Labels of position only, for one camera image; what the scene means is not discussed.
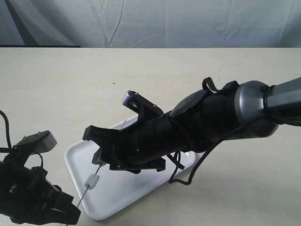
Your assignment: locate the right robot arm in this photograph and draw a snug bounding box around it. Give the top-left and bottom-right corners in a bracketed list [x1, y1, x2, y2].
[83, 77, 301, 174]

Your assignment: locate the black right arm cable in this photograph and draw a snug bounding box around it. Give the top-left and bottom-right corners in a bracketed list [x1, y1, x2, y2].
[168, 77, 301, 186]

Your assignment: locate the white rectangular plastic tray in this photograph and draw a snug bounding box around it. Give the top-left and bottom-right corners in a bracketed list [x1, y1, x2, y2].
[63, 121, 196, 221]

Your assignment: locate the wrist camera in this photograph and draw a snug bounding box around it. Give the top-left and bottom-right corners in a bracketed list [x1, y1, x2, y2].
[16, 130, 57, 155]
[122, 90, 164, 120]

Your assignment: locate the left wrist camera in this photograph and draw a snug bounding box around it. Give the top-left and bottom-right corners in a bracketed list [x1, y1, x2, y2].
[16, 130, 57, 155]

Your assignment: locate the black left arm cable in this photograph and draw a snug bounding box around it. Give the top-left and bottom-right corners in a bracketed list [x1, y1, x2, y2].
[0, 109, 45, 170]

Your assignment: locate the white marshmallow piece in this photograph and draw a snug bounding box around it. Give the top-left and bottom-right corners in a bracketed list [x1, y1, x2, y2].
[84, 174, 100, 190]

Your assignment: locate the white backdrop cloth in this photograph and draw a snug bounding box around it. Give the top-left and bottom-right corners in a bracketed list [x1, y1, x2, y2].
[0, 0, 301, 48]

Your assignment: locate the thin metal skewer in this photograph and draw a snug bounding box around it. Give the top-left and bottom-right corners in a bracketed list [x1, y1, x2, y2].
[76, 119, 127, 207]

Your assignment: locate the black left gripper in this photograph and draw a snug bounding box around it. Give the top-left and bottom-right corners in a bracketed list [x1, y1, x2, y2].
[0, 150, 81, 225]

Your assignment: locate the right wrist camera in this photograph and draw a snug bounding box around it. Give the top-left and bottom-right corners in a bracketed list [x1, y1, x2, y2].
[122, 90, 164, 120]

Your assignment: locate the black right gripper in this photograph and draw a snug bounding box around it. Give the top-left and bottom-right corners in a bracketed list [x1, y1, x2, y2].
[83, 113, 181, 174]

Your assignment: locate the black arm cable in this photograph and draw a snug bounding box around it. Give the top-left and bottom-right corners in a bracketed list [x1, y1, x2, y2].
[0, 109, 45, 170]
[168, 77, 301, 186]

